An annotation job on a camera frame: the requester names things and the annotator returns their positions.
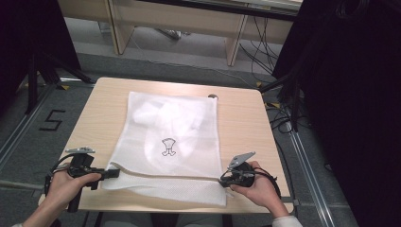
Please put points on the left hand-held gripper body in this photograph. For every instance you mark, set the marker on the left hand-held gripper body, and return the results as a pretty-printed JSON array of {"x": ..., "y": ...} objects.
[{"x": 80, "y": 165}]

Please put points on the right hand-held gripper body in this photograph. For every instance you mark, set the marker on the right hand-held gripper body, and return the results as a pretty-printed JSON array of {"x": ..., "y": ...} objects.
[{"x": 244, "y": 176}]

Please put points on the white mesh laundry bag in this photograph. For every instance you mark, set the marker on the white mesh laundry bag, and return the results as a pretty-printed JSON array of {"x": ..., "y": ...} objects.
[{"x": 151, "y": 189}]

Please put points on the person's right hand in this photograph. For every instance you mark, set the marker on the person's right hand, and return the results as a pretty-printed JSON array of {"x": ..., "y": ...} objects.
[{"x": 261, "y": 189}]

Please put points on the person's left hand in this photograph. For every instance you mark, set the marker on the person's left hand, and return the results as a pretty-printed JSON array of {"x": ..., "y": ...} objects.
[{"x": 63, "y": 189}]

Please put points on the grey tape strip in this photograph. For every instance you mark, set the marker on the grey tape strip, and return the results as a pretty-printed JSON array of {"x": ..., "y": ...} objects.
[{"x": 291, "y": 200}]

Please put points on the white garment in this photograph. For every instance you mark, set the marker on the white garment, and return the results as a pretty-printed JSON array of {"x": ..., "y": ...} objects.
[{"x": 170, "y": 116}]

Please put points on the grey bag tab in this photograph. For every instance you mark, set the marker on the grey bag tab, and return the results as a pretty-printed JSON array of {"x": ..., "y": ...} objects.
[{"x": 213, "y": 96}]

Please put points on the black metal stand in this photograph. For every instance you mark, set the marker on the black metal stand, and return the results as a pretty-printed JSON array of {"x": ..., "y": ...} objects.
[
  {"x": 31, "y": 82},
  {"x": 294, "y": 104}
]

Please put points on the black curtain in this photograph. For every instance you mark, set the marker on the black curtain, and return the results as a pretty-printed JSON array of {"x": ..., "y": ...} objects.
[
  {"x": 28, "y": 34},
  {"x": 353, "y": 94}
]

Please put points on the light wooden desk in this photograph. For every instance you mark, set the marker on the light wooden desk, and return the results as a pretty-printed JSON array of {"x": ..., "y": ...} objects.
[{"x": 176, "y": 19}]

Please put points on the metal floor rail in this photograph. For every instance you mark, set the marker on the metal floor rail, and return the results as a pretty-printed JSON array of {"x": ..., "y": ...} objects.
[
  {"x": 19, "y": 132},
  {"x": 310, "y": 176}
]

